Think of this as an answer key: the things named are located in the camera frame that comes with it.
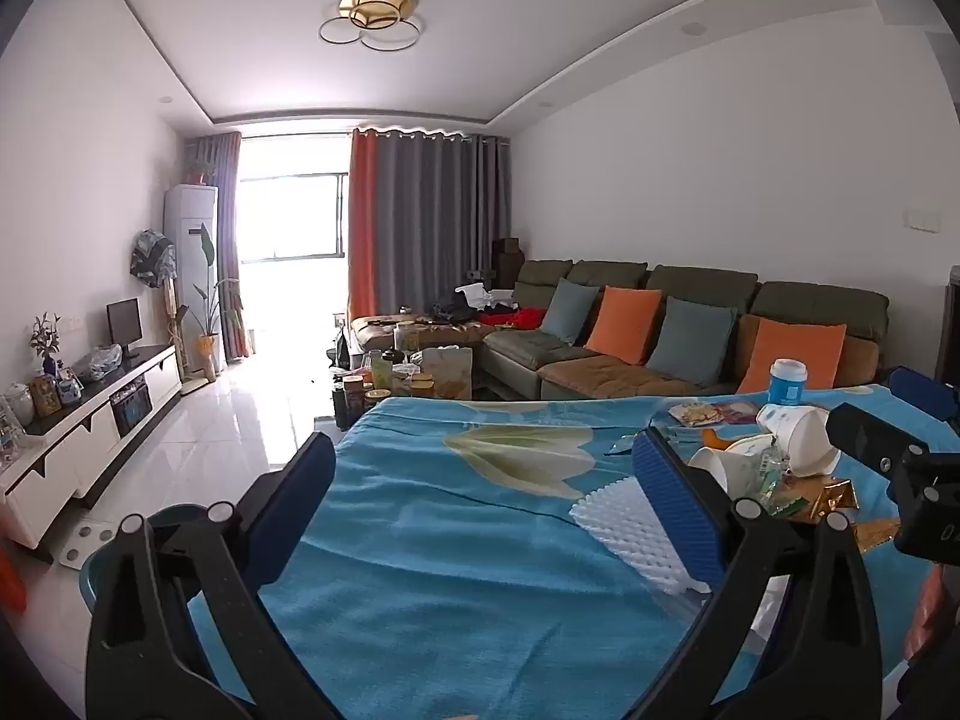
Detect black coffee table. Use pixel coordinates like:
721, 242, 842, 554
326, 330, 481, 430

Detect blue lidded bottle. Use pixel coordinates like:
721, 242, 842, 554
765, 358, 808, 407

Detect blue floral blanket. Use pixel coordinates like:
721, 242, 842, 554
187, 382, 960, 720

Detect white bathroom scale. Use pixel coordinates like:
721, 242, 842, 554
58, 523, 121, 569

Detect teal trash bin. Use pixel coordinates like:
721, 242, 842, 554
79, 502, 207, 616

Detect orange curtain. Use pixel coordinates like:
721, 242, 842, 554
346, 127, 380, 320

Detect white paper cup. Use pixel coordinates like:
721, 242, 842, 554
756, 403, 842, 478
688, 446, 788, 501

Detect small potted plant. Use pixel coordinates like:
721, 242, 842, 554
28, 313, 63, 377

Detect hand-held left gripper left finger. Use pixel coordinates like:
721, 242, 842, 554
85, 433, 346, 720

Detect orange cushion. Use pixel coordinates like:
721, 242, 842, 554
736, 317, 848, 396
585, 286, 665, 367

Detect person's right forearm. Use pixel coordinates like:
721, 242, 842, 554
902, 561, 960, 665

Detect green brown sofa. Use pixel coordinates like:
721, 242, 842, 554
350, 259, 892, 403

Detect white tv stand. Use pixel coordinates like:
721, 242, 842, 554
0, 343, 183, 550

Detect white standing air conditioner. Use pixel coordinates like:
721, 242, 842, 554
163, 184, 220, 377

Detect clear green snack wrapper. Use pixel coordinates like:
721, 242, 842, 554
750, 457, 800, 520

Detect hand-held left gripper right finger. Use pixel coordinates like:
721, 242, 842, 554
632, 426, 884, 720

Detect white foam fruit net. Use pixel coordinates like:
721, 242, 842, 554
568, 481, 713, 595

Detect black monitor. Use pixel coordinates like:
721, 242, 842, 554
106, 298, 143, 359

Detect orange plastic bag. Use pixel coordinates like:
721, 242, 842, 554
0, 544, 28, 616

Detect printed snack packet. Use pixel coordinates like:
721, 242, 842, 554
667, 399, 762, 429

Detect grey blue cushion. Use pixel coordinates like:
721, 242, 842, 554
646, 297, 740, 388
540, 277, 602, 347

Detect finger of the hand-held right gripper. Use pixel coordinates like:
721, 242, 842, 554
825, 403, 927, 477
887, 366, 960, 421

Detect red cloth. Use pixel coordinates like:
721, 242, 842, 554
480, 307, 547, 332

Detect covered standing fan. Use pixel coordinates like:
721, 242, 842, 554
129, 229, 181, 374

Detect brown boxes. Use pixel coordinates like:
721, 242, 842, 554
491, 238, 527, 290

